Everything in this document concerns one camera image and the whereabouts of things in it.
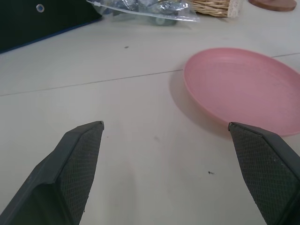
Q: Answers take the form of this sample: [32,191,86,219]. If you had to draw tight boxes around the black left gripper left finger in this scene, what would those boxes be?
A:
[0,120,105,225]

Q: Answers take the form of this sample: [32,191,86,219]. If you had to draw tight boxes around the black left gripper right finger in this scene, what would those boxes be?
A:
[227,121,300,225]

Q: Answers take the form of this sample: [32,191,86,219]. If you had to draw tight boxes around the pink round plate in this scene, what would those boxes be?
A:
[182,47,300,137]

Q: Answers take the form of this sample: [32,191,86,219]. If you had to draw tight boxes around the black fabric bin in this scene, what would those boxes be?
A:
[0,0,103,54]

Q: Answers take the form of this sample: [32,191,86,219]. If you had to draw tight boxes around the round wooden base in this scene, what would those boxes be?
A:
[248,0,296,12]

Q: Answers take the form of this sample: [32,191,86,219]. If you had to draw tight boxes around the woven wicker basket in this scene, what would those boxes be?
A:
[189,0,242,18]

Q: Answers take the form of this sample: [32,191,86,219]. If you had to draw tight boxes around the clear plastic zip bag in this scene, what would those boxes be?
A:
[86,0,200,27]

